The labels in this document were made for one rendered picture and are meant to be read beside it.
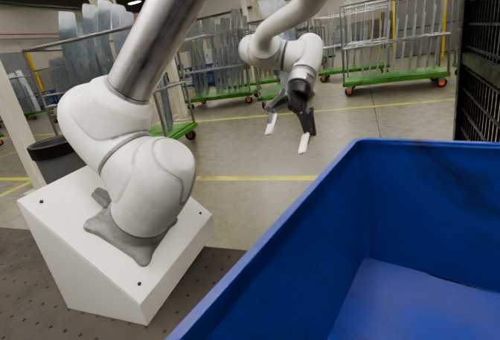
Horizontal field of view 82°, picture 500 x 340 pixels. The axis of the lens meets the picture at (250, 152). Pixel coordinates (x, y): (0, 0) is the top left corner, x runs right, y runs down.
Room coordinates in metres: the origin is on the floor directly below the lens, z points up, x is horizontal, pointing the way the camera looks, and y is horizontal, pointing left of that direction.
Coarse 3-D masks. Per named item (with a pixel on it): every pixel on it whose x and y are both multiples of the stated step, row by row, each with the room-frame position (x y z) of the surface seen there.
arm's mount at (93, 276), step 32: (64, 192) 0.68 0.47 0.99; (32, 224) 0.60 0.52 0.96; (64, 224) 0.60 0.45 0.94; (192, 224) 0.77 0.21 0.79; (64, 256) 0.58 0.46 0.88; (96, 256) 0.57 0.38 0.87; (128, 256) 0.60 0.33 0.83; (160, 256) 0.63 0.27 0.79; (192, 256) 0.71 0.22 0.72; (64, 288) 0.60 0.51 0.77; (96, 288) 0.55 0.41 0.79; (128, 288) 0.53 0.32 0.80; (160, 288) 0.57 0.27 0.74; (128, 320) 0.53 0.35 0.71
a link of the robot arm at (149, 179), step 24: (144, 144) 0.61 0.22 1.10; (168, 144) 0.62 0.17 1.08; (120, 168) 0.59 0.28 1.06; (144, 168) 0.57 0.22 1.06; (168, 168) 0.57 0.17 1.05; (192, 168) 0.60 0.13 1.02; (120, 192) 0.59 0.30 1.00; (144, 192) 0.56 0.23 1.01; (168, 192) 0.56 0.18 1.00; (120, 216) 0.59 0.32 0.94; (144, 216) 0.57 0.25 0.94; (168, 216) 0.59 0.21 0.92
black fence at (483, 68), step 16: (464, 0) 0.74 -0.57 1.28; (480, 0) 0.66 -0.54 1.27; (496, 0) 0.54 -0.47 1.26; (464, 16) 0.74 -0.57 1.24; (480, 16) 0.65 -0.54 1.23; (496, 16) 0.54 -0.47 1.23; (464, 32) 0.74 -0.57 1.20; (480, 32) 0.63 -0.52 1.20; (496, 32) 0.52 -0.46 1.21; (464, 48) 0.74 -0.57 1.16; (480, 48) 0.63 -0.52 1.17; (496, 48) 0.52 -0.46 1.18; (464, 64) 0.70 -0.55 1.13; (480, 64) 0.56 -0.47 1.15; (496, 64) 0.50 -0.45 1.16; (464, 80) 0.74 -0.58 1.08; (480, 80) 0.61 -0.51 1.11; (496, 80) 0.45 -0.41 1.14; (464, 96) 0.74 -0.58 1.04; (480, 96) 0.59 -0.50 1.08; (464, 112) 0.70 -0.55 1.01; (480, 112) 0.59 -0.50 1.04; (496, 112) 0.48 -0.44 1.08; (464, 128) 0.72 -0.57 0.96; (480, 128) 0.56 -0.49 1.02
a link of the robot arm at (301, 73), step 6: (294, 66) 1.00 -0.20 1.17; (300, 66) 0.98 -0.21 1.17; (306, 66) 0.97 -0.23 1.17; (294, 72) 0.98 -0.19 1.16; (300, 72) 0.96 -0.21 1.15; (306, 72) 0.96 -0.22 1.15; (312, 72) 0.97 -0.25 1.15; (294, 78) 0.96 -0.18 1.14; (300, 78) 0.95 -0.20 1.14; (306, 78) 0.95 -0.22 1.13; (312, 78) 0.96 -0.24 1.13; (288, 84) 0.99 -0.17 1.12; (312, 84) 0.96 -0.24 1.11
